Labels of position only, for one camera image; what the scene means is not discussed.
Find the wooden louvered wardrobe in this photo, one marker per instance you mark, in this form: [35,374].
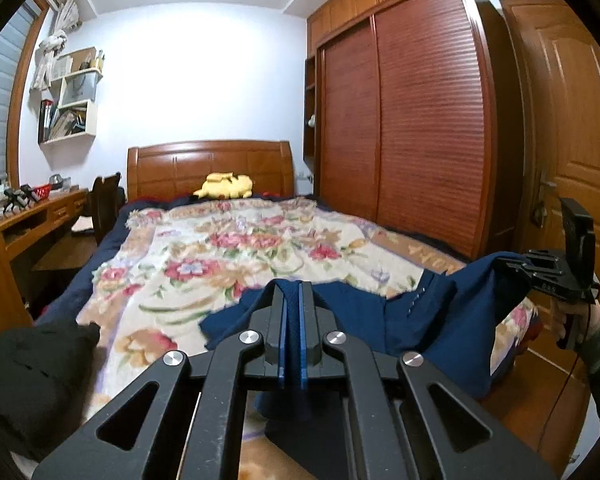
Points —
[416,122]

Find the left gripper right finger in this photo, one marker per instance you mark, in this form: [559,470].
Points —
[403,419]

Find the wooden bed headboard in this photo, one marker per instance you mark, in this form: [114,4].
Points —
[168,171]

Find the red basket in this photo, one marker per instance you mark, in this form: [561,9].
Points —
[42,192]

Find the white wall shelf unit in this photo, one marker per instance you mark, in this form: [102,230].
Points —
[67,106]

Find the dark wooden chair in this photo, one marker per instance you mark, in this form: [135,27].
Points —
[102,208]

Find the navy blue suit jacket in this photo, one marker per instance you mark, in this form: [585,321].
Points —
[449,319]

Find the person's right hand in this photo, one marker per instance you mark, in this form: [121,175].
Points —
[586,319]

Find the wooden desk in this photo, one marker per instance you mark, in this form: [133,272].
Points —
[19,231]

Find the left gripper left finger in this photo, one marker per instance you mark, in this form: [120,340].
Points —
[182,418]

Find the wooden room door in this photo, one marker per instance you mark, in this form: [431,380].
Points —
[559,72]

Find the floral fleece blanket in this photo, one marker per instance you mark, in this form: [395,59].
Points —
[374,259]

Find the yellow plush toy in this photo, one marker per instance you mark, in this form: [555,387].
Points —
[225,187]

